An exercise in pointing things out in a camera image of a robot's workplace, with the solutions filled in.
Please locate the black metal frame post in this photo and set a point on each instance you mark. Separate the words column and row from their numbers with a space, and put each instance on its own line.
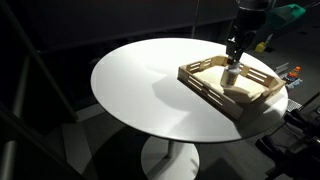
column 36, row 60

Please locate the white pill bottle yellow label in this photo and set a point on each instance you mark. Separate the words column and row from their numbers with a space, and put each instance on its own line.
column 228, row 78

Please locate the white bottle lid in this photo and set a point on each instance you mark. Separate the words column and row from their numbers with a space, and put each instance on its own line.
column 233, row 67

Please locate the round white table base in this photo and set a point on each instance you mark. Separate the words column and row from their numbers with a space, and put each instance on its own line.
column 170, row 160

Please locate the grey metal bracket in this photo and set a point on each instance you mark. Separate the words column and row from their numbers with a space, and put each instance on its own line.
column 282, row 67

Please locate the orange and blue toy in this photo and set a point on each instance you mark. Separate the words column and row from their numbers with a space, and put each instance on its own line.
column 293, row 76

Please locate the wooden slatted tray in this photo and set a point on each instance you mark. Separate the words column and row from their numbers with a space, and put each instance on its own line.
column 230, row 100

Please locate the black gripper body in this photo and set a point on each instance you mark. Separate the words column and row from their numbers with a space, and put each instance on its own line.
column 243, row 31

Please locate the yellow box with white card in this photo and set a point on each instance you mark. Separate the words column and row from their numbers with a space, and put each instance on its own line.
column 259, row 47

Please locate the perforated metal plate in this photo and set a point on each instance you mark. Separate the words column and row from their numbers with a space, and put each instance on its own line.
column 293, row 105

